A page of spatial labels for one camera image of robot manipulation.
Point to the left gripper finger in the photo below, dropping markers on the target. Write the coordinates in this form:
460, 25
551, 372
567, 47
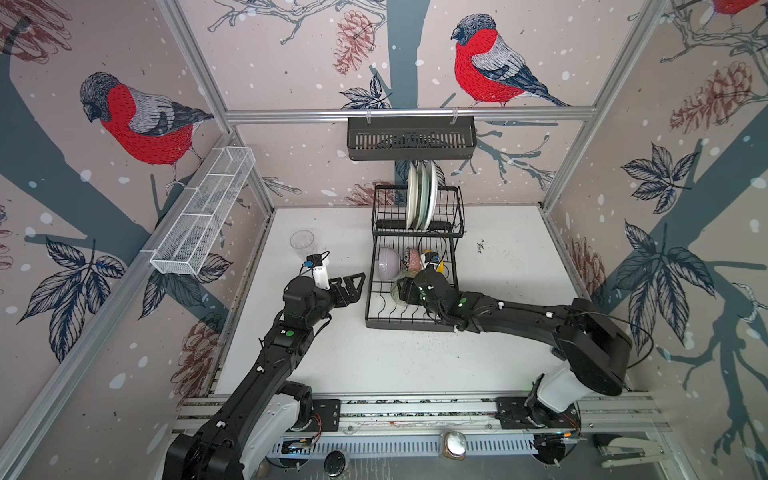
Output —
350, 281
343, 297

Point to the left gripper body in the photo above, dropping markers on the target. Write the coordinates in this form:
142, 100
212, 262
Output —
333, 294

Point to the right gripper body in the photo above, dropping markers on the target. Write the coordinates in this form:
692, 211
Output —
415, 292

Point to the pink floral pattern bowl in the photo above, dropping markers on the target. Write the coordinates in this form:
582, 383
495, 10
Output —
413, 261

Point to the clear glass tumbler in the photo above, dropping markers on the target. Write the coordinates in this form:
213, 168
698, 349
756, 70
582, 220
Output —
303, 243

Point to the green glass tumbler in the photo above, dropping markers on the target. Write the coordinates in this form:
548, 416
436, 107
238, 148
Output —
404, 291

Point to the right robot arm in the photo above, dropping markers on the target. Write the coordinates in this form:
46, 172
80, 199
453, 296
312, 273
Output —
594, 353

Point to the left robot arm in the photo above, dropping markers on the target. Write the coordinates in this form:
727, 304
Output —
233, 442

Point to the black two-tier dish rack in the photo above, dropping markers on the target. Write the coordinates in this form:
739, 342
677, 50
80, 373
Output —
405, 242

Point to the lilac ceramic bowl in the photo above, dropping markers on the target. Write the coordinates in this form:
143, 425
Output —
388, 264

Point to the white plate left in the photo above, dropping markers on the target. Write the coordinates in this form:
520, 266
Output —
412, 195

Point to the white plate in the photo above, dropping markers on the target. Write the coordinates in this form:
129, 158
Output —
433, 194
412, 195

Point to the pale green plate middle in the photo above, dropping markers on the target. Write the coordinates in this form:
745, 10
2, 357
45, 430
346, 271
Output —
424, 190

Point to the white plate right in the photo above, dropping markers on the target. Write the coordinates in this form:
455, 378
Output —
433, 194

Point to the small metal cup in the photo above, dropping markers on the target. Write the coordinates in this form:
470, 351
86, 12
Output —
454, 445

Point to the grey stapler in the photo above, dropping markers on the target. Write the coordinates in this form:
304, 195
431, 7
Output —
620, 451

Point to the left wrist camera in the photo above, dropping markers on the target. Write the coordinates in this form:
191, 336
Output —
316, 263

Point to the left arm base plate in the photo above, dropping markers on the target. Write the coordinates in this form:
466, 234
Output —
318, 415

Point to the aluminium mounting rail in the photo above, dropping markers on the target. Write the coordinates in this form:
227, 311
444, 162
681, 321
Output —
477, 412

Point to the black hanging wall basket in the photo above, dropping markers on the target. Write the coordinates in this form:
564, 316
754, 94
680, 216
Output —
411, 138

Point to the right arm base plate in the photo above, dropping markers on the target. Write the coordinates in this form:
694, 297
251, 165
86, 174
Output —
514, 414

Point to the white wire mesh shelf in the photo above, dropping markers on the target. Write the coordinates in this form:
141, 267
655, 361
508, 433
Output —
189, 241

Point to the horizontal aluminium frame bar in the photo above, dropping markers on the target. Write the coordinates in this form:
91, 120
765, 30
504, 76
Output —
302, 116

